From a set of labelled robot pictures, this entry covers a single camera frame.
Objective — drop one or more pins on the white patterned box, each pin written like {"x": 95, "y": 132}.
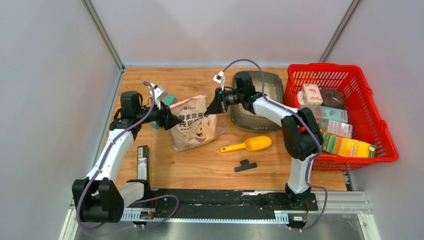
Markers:
{"x": 336, "y": 128}

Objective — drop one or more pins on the black flat box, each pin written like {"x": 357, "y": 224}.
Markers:
{"x": 143, "y": 162}

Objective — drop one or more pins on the black bag clip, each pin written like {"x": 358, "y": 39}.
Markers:
{"x": 245, "y": 165}

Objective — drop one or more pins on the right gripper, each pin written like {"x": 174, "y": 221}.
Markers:
{"x": 219, "y": 105}

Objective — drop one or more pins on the yellow sponge pack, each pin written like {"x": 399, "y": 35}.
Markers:
{"x": 347, "y": 147}

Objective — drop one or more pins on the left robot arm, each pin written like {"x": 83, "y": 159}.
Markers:
{"x": 97, "y": 198}

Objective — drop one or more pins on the teal pink box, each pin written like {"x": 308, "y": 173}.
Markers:
{"x": 328, "y": 113}

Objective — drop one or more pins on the brown round container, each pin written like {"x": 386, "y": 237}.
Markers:
{"x": 332, "y": 98}

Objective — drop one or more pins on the pink white carton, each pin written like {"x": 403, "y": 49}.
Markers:
{"x": 309, "y": 94}

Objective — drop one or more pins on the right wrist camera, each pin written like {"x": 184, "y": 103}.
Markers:
{"x": 220, "y": 78}

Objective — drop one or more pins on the grey litter box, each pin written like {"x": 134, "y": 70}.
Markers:
{"x": 271, "y": 85}

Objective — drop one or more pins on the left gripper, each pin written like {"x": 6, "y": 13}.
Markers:
{"x": 170, "y": 119}

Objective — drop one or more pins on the pink cat litter bag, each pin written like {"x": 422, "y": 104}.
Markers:
{"x": 196, "y": 129}

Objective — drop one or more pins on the yellow plastic scoop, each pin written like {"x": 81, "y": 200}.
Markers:
{"x": 251, "y": 144}

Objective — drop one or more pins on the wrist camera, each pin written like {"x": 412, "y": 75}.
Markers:
{"x": 158, "y": 94}
{"x": 220, "y": 78}

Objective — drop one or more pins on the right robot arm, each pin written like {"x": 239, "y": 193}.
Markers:
{"x": 301, "y": 133}

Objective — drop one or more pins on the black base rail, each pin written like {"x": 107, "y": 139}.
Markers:
{"x": 221, "y": 206}

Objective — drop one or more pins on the red plastic basket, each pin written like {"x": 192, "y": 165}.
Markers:
{"x": 363, "y": 115}

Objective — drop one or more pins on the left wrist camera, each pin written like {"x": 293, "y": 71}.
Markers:
{"x": 158, "y": 94}

